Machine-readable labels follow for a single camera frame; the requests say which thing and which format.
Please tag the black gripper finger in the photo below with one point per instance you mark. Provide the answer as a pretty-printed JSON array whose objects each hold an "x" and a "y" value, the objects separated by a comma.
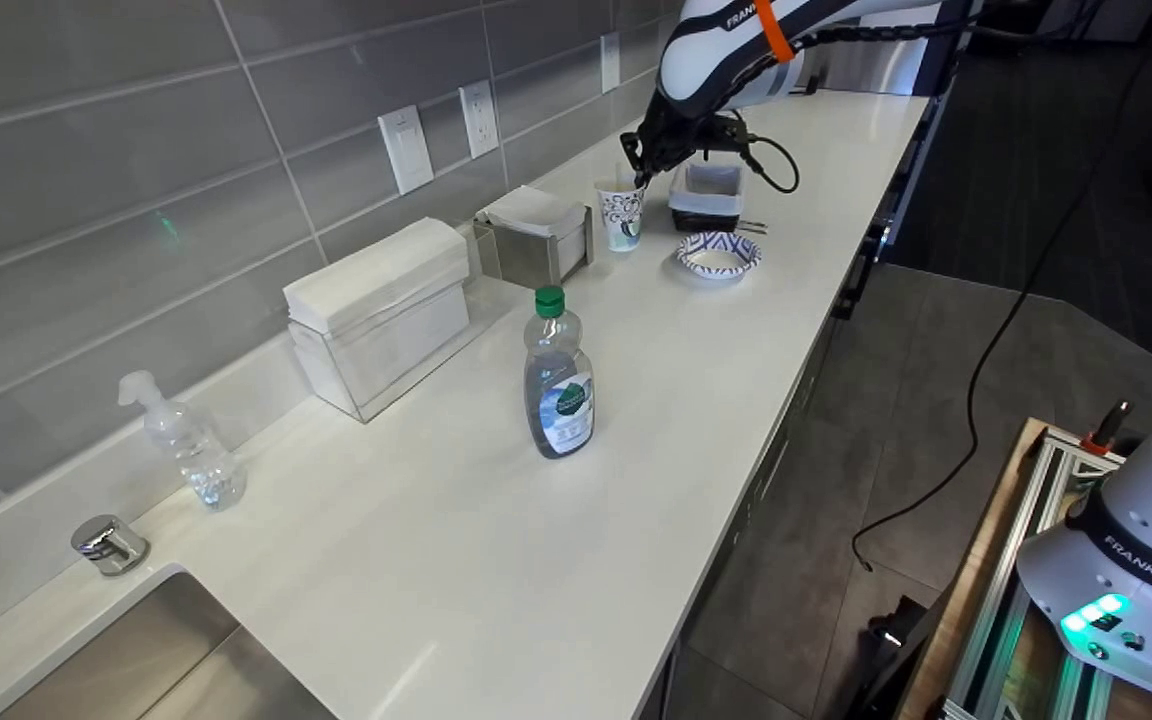
[
  {"x": 656, "y": 175},
  {"x": 639, "y": 175}
]

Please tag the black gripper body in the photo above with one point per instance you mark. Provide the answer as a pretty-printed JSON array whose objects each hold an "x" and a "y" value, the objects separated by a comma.
[{"x": 665, "y": 137}]

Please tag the white patterned paper cup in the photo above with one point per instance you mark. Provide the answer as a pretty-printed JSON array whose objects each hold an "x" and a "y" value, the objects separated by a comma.
[{"x": 620, "y": 213}]

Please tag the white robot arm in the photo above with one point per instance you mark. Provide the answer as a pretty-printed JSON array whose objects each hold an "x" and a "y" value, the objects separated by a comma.
[{"x": 1090, "y": 572}]

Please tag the dark basket with white liner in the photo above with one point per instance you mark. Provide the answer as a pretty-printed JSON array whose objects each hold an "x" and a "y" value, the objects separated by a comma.
[{"x": 705, "y": 199}]

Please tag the blue patterned ceramic bowl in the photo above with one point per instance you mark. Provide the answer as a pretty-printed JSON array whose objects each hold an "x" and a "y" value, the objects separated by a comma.
[{"x": 716, "y": 259}]

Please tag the grey napkin holder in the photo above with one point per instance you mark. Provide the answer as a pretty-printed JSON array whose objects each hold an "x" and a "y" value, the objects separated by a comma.
[{"x": 535, "y": 238}]

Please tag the dish soap bottle green cap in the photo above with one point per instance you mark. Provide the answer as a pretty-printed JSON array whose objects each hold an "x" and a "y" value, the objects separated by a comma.
[{"x": 557, "y": 377}]

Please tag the clear paper towel dispenser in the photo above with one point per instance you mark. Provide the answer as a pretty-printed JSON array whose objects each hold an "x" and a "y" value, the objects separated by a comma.
[{"x": 381, "y": 319}]

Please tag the clear spray bottle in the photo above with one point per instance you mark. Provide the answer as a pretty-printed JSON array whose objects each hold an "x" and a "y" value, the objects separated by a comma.
[{"x": 191, "y": 441}]

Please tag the stainless steel sink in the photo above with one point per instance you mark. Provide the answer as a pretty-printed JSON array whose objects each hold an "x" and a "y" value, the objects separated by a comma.
[{"x": 176, "y": 654}]

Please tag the white wall outlet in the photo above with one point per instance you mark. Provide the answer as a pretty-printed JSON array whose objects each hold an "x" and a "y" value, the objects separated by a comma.
[
  {"x": 405, "y": 150},
  {"x": 608, "y": 62},
  {"x": 479, "y": 118}
]

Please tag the wooden robot stand frame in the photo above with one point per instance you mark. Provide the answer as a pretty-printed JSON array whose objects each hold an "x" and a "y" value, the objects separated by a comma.
[{"x": 989, "y": 654}]

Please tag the metal faucet base plate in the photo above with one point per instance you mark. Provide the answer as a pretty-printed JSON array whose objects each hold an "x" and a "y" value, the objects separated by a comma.
[{"x": 109, "y": 546}]

